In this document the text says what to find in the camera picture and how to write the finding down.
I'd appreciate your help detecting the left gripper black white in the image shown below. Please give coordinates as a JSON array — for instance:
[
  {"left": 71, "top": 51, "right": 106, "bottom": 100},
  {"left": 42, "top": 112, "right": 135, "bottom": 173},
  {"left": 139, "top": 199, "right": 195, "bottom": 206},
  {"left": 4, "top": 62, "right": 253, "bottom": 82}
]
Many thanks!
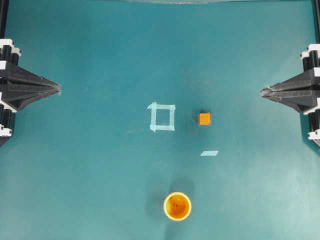
[{"left": 0, "top": 38, "right": 61, "bottom": 147}]

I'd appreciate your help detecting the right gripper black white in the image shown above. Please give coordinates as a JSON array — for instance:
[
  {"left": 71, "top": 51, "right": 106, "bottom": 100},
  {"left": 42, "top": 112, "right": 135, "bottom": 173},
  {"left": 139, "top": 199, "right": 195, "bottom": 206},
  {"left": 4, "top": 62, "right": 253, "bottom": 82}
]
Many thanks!
[{"left": 260, "top": 43, "right": 320, "bottom": 147}]

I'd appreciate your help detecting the orange plastic cup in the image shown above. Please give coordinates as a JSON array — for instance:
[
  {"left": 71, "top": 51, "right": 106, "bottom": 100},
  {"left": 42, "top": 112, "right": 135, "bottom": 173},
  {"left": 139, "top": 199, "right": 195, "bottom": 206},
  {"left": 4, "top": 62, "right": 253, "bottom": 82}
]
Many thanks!
[{"left": 163, "top": 192, "right": 192, "bottom": 222}]

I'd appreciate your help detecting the orange cube block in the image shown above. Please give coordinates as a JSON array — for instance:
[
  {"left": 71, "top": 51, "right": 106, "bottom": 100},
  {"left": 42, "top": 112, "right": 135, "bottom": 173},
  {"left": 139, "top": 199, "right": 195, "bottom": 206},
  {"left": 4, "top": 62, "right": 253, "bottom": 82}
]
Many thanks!
[{"left": 198, "top": 112, "right": 211, "bottom": 126}]

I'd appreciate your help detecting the light blue tape strip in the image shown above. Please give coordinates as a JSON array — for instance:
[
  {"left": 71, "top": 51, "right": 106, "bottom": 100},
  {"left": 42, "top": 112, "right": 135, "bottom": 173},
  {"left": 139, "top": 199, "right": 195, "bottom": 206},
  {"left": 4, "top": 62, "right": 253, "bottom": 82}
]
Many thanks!
[{"left": 200, "top": 150, "right": 219, "bottom": 157}]

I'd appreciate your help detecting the light blue tape square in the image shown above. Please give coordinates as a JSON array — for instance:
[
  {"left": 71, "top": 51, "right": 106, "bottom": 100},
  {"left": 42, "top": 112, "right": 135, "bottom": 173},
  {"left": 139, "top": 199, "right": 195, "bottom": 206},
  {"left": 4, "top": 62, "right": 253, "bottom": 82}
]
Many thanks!
[{"left": 147, "top": 102, "right": 176, "bottom": 133}]

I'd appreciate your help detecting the black left frame post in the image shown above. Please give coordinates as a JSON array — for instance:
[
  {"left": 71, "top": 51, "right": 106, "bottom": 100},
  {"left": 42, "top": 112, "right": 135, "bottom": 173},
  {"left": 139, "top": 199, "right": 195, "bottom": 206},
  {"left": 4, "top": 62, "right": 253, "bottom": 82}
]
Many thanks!
[{"left": 0, "top": 0, "right": 9, "bottom": 39}]

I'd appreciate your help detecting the black frame post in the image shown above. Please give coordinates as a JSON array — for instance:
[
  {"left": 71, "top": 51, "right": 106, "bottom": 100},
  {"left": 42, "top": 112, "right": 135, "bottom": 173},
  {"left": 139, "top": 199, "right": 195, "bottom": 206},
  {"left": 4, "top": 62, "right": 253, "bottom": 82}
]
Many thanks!
[
  {"left": 0, "top": 0, "right": 9, "bottom": 39},
  {"left": 311, "top": 0, "right": 320, "bottom": 44}
]

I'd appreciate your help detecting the black right frame post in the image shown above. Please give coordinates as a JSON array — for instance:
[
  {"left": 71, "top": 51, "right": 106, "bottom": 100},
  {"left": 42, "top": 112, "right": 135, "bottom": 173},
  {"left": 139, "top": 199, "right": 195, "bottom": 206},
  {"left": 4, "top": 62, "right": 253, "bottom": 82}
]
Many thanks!
[{"left": 311, "top": 0, "right": 320, "bottom": 44}]

